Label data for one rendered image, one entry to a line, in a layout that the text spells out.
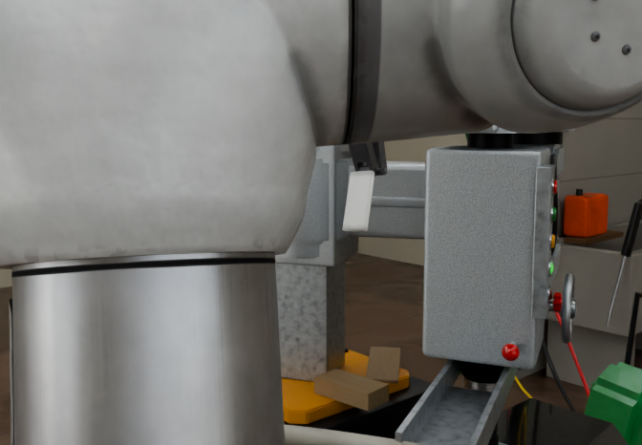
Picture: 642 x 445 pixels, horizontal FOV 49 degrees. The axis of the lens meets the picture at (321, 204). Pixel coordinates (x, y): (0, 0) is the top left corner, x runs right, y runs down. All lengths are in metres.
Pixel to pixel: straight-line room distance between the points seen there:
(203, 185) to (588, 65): 0.13
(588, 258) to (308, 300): 2.41
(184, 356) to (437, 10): 0.14
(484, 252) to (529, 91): 1.15
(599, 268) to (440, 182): 2.93
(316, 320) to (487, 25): 1.96
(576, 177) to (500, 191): 3.55
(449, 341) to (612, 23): 1.23
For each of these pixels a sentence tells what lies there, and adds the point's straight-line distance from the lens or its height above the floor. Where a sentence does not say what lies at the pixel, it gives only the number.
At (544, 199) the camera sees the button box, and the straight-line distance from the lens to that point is 1.34.
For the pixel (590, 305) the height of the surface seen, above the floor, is 0.54.
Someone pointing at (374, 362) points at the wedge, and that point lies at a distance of 2.32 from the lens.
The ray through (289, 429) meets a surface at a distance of 1.08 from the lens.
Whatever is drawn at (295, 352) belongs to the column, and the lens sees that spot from 2.22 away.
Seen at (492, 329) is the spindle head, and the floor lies 1.18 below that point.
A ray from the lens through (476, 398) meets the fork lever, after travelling 1.41.
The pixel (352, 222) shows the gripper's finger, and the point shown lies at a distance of 0.79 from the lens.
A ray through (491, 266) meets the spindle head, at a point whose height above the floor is 1.30.
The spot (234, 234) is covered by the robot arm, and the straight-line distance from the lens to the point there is 0.24.
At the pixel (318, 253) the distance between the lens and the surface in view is 2.08.
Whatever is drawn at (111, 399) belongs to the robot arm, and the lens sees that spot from 0.24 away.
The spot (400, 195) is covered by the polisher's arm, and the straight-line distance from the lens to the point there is 2.05.
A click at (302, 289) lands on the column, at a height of 1.07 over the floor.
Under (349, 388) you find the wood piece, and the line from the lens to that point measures 2.05.
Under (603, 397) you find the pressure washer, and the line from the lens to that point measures 3.13.
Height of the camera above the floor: 1.57
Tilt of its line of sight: 7 degrees down
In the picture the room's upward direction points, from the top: straight up
